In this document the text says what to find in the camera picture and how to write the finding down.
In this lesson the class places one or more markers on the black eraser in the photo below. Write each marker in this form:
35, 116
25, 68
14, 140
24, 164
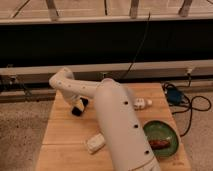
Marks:
76, 111

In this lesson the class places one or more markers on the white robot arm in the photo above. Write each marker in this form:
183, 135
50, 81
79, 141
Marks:
124, 135

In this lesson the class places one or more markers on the white sponge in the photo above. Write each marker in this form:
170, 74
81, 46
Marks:
95, 143

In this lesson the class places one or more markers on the brown sausage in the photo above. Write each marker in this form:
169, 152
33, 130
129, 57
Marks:
159, 144

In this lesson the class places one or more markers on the blue power box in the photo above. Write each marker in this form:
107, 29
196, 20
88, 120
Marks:
174, 96

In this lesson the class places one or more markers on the green plate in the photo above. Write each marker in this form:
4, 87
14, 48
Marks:
159, 130

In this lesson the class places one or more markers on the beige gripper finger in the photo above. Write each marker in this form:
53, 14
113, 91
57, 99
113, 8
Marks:
79, 105

